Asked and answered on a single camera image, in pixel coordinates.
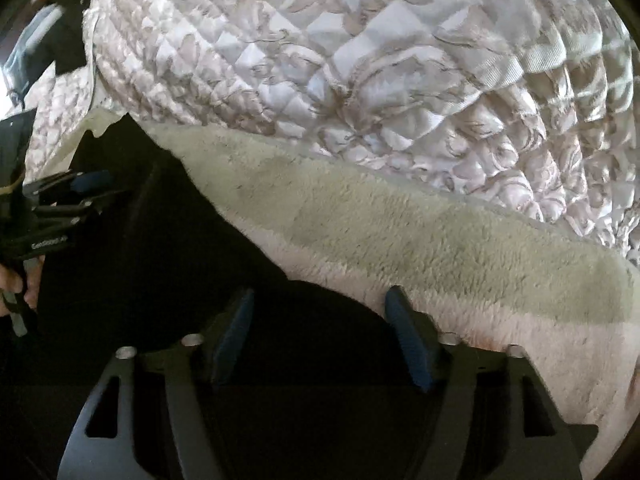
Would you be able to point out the person's left hand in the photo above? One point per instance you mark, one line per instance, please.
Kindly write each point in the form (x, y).
(31, 282)

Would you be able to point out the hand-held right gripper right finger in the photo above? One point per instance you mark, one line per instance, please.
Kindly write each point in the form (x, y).
(409, 335)

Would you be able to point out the black pants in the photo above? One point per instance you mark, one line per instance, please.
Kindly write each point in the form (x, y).
(175, 245)

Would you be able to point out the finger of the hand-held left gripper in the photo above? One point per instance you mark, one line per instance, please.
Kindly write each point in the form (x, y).
(95, 205)
(92, 181)

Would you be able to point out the beige floral fleece blanket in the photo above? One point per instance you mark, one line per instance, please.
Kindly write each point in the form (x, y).
(400, 240)

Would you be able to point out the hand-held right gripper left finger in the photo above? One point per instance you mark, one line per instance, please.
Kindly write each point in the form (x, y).
(231, 332)

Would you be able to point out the pile of dark clothes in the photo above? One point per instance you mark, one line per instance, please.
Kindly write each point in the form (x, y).
(67, 47)

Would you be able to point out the quilted floral bedspread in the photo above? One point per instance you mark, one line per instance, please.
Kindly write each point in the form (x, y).
(350, 60)

